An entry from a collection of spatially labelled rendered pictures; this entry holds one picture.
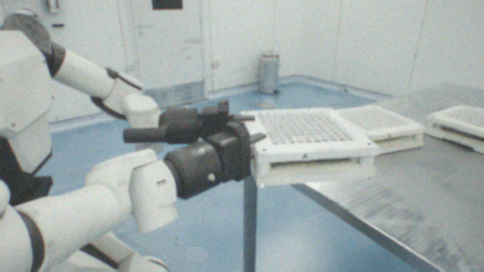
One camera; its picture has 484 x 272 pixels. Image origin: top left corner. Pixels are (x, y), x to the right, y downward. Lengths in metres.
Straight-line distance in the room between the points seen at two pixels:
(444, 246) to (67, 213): 0.67
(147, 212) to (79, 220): 0.14
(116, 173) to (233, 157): 0.22
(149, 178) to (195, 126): 0.26
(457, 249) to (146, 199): 0.60
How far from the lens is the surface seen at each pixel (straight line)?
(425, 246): 0.75
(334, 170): 0.64
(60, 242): 0.37
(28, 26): 0.92
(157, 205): 0.50
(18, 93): 0.68
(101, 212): 0.41
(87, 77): 0.96
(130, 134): 0.72
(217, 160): 0.53
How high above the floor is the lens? 1.31
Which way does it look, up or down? 23 degrees down
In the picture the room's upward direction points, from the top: straight up
